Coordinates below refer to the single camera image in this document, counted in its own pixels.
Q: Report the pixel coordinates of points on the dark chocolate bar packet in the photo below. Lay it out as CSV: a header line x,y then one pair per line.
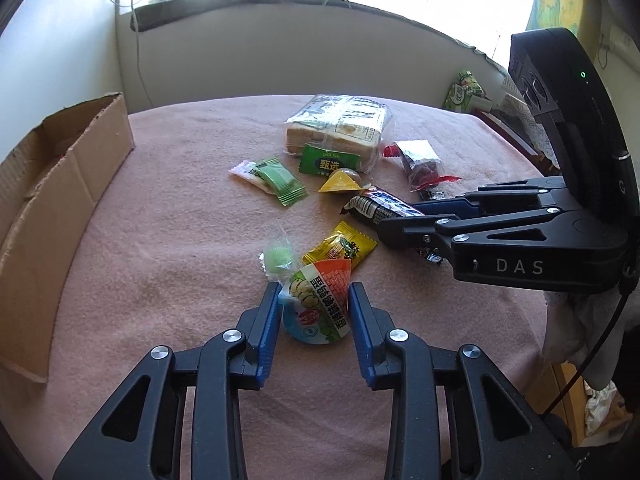
x,y
375,205

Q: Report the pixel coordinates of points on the crumpled white paper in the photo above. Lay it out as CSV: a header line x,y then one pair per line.
x,y
602,405

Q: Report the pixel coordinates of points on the pink white snack packet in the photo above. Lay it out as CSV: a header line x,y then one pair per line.
x,y
244,172

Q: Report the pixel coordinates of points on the green white carton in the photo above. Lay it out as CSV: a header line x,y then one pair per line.
x,y
462,91

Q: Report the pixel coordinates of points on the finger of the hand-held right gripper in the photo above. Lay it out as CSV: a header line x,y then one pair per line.
x,y
405,232
435,207

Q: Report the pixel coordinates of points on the green wafer packet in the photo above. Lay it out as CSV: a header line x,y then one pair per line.
x,y
279,181

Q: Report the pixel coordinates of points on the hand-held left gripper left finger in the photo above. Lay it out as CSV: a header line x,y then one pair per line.
x,y
265,332

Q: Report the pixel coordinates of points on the brown cardboard box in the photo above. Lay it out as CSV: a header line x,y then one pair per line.
x,y
50,200

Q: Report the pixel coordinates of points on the clear bag of sliced bread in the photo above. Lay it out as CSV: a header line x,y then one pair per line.
x,y
340,120

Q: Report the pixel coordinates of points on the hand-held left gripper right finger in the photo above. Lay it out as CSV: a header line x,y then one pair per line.
x,y
361,335

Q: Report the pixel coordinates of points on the yellow snack packet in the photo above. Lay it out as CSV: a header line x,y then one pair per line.
x,y
340,247

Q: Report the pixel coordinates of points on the cone-shaped orange white snack packet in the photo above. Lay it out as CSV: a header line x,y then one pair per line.
x,y
320,292

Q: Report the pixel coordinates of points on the green candy in clear wrapper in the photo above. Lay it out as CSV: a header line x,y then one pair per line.
x,y
278,257

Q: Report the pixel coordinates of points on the person's right hand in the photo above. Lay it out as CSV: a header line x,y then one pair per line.
x,y
565,325

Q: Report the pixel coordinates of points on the pink blanket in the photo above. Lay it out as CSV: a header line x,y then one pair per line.
x,y
175,260

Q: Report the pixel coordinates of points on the yellow triangular jelly cup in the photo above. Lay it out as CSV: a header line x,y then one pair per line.
x,y
337,183

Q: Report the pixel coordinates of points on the silver red dried fruit packet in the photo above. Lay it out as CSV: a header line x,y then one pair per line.
x,y
420,162

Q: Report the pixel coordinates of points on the green labelled snack packet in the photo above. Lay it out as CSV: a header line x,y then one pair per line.
x,y
325,160

